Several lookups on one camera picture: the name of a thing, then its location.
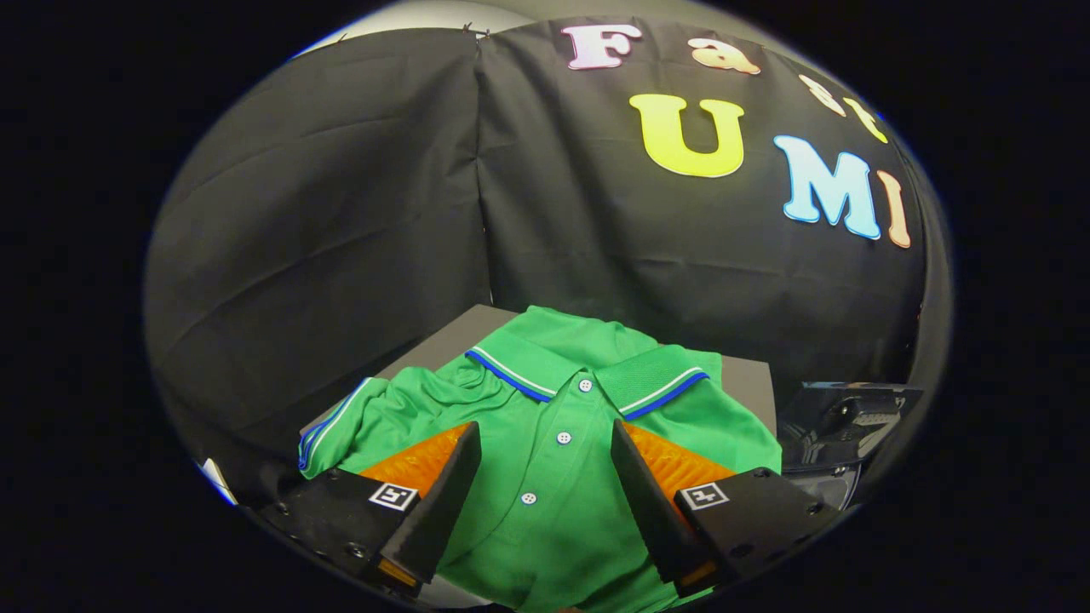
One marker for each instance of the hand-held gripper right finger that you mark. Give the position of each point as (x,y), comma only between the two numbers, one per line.
(647,502)

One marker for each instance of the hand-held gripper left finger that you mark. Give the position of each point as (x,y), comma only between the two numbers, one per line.
(443,498)

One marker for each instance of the grey box stand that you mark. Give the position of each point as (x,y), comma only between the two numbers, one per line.
(451,340)

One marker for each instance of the green polo shirt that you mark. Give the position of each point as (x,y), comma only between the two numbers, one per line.
(553,400)

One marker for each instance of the black backdrop cloth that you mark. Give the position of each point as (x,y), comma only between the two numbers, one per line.
(341,213)

